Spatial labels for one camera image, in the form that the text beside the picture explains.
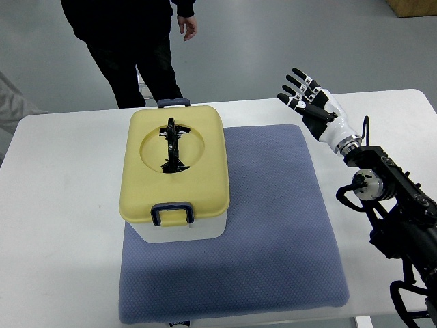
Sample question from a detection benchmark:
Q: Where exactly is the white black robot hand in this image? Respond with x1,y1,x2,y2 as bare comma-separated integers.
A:
277,68,362,156

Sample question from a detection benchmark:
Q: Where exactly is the person's bare hand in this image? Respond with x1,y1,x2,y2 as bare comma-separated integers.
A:
177,16,198,41

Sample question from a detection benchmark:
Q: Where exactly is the yellow storage box lid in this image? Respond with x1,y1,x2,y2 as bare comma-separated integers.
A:
119,105,230,227

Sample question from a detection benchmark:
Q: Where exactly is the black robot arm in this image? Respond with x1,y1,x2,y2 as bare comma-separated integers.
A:
336,141,436,327

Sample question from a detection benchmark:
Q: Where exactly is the cardboard box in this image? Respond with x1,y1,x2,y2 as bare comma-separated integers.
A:
386,0,436,18

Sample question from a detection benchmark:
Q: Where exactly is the white storage box base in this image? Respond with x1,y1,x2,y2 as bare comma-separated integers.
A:
126,211,227,243

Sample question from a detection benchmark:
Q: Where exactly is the person in black clothes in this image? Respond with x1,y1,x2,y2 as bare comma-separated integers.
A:
61,1,195,109

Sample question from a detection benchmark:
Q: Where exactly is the blue rear latch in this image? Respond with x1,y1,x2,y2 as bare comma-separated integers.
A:
156,98,191,108

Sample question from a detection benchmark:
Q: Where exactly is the blue latch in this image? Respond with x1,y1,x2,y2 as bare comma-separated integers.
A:
151,202,195,227
156,98,191,108

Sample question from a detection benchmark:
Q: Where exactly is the blue padded mat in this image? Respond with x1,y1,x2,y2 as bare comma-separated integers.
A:
119,124,349,324

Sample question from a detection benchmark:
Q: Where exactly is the blue front latch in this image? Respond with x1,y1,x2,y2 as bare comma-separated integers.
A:
151,202,195,227

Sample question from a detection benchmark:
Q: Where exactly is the grey cloth at left edge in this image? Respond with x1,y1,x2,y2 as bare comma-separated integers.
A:
0,71,48,165

